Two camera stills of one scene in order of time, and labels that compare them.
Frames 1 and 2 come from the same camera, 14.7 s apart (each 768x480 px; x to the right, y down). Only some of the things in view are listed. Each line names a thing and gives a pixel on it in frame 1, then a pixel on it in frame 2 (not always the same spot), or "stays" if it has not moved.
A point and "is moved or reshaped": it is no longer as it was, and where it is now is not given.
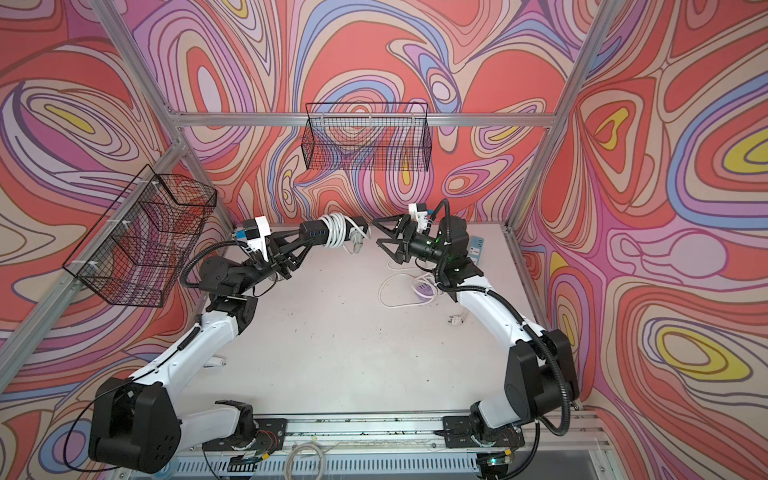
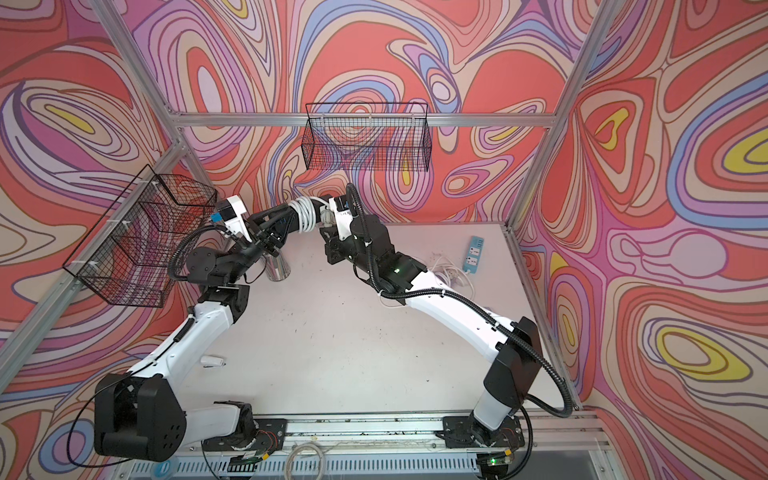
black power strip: x=316 y=230 is moved or reshaped
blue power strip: x=475 y=249 stays
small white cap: x=215 y=362 stays
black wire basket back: x=368 y=136 stays
